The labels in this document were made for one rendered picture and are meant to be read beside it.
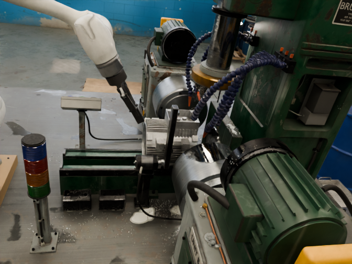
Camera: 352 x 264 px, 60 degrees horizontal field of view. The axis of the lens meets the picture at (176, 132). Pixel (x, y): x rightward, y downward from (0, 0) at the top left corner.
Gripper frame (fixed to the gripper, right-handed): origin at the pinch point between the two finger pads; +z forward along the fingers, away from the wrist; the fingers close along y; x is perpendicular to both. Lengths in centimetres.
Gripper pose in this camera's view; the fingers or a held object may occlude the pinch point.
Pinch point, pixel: (137, 114)
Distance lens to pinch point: 125.2
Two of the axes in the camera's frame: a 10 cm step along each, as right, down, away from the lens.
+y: -1.8, -5.3, 8.3
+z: 3.6, 7.5, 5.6
